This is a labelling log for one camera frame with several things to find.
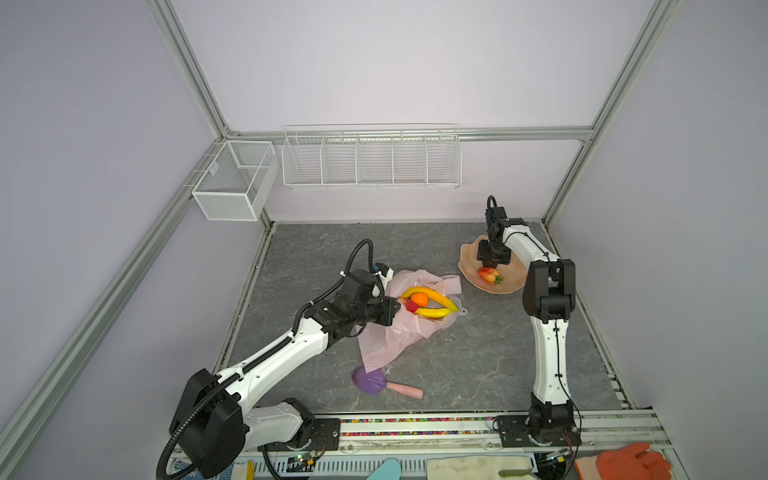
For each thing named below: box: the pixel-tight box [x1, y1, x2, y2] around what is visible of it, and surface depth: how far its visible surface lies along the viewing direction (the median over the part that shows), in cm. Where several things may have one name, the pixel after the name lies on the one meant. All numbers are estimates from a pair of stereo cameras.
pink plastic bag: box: [356, 269, 468, 373], surface depth 84 cm
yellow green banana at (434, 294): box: [399, 287, 459, 312], surface depth 96 cm
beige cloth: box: [426, 455, 538, 480], surface depth 70 cm
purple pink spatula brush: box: [352, 365, 424, 399], surface depth 81 cm
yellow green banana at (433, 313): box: [414, 308, 452, 319], surface depth 95 cm
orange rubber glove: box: [596, 442, 672, 480], surface depth 70 cm
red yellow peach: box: [477, 266, 504, 286], surface depth 102 cm
